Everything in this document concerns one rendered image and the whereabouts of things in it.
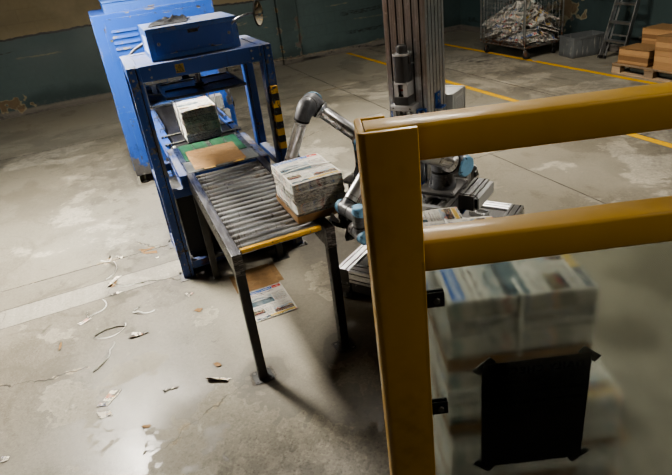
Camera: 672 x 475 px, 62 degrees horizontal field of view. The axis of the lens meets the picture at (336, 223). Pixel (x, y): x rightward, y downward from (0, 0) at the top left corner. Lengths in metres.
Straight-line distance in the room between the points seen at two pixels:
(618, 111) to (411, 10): 2.32
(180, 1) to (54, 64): 5.41
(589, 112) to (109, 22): 5.49
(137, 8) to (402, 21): 3.58
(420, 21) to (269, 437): 2.25
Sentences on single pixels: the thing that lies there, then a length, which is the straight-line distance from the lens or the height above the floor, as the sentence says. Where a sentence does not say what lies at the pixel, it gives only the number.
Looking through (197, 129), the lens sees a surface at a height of 0.89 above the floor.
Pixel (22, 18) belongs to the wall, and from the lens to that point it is 11.29.
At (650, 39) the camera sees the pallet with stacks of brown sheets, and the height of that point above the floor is 0.41.
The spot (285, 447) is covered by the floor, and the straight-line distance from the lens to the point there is 2.86.
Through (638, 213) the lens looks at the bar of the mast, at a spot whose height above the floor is 1.65.
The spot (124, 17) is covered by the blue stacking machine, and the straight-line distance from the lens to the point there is 6.10.
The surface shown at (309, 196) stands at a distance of 2.89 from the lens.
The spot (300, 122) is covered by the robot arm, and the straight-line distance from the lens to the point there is 3.34.
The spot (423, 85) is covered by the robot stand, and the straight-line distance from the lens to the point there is 3.20.
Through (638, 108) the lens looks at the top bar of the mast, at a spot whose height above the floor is 1.83.
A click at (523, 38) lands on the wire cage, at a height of 0.36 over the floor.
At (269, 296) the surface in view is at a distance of 3.86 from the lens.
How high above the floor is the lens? 2.10
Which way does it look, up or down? 27 degrees down
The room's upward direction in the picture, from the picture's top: 7 degrees counter-clockwise
